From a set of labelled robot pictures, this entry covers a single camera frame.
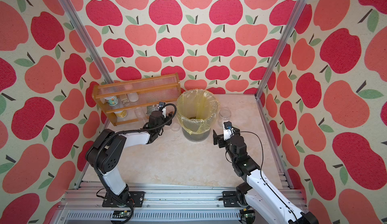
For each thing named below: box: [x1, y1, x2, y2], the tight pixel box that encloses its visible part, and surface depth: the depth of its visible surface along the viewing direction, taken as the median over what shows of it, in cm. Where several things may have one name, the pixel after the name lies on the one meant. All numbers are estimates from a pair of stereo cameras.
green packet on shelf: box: [146, 105, 153, 116], surface depth 110 cm
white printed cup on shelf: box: [103, 95, 119, 106], surface depth 95 cm
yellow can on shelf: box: [113, 109, 128, 119], surface depth 105 cm
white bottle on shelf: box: [124, 83, 139, 103], surface depth 97 cm
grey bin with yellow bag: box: [175, 88, 221, 142], surface depth 87 cm
